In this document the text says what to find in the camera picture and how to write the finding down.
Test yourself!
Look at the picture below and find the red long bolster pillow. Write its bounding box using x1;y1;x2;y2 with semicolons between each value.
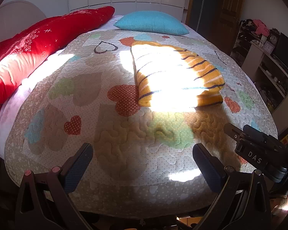
0;6;115;110

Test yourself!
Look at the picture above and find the turquoise pillow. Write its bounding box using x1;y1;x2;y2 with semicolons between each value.
114;10;189;36

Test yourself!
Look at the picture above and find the pink cloth on shelf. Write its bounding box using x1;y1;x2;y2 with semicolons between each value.
253;19;270;37

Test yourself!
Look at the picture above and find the dark wooden door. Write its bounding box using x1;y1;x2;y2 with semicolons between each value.
209;0;244;55

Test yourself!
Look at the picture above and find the yellow striped knit sweater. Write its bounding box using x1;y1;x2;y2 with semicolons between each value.
131;41;225;108

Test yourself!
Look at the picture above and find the dark round mantel clock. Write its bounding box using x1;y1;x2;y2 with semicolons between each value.
268;28;281;46

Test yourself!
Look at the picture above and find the patchwork quilted bedspread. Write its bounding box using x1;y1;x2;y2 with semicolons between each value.
4;30;277;218

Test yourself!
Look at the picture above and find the white open shelf unit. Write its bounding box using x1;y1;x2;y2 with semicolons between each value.
241;42;288;134

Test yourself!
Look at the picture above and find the white headboard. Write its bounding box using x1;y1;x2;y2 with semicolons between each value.
0;1;46;42

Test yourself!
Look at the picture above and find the pink alarm clock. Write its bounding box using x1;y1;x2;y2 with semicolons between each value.
263;40;275;55

